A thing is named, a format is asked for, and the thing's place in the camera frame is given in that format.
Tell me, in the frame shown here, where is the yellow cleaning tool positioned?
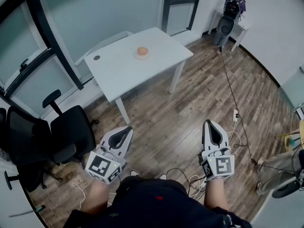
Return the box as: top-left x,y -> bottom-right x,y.
275,120 -> 304,152

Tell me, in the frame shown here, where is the person's left forearm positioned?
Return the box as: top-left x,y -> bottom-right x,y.
80,178 -> 112,215

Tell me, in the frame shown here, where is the white corner desk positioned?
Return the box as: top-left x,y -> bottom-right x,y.
208,8 -> 251,52

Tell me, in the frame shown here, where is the black office chair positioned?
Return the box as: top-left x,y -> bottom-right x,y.
0,89 -> 97,192

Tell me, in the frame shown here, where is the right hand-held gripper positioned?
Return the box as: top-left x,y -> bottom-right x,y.
198,120 -> 235,181

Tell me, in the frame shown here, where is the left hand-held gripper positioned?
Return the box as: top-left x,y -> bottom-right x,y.
85,126 -> 134,184

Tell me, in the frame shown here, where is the white table leg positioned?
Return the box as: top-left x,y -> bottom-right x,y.
114,96 -> 131,125
169,60 -> 186,95

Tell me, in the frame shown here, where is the thin white floor cable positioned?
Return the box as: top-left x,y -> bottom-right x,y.
72,181 -> 87,209

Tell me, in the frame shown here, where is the person's right forearm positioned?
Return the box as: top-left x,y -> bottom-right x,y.
204,178 -> 230,211

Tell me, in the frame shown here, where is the dark pen with green tip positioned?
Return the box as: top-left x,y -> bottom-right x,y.
9,205 -> 46,218

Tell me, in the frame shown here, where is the black window frame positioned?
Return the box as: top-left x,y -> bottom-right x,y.
0,0 -> 84,99
163,0 -> 204,33

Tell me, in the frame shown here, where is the person's black shirt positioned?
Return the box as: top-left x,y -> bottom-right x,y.
63,176 -> 252,228

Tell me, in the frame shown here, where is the long black floor cable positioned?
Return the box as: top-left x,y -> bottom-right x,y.
219,45 -> 259,165

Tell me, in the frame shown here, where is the white looped cable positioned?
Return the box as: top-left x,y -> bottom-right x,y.
227,121 -> 247,155

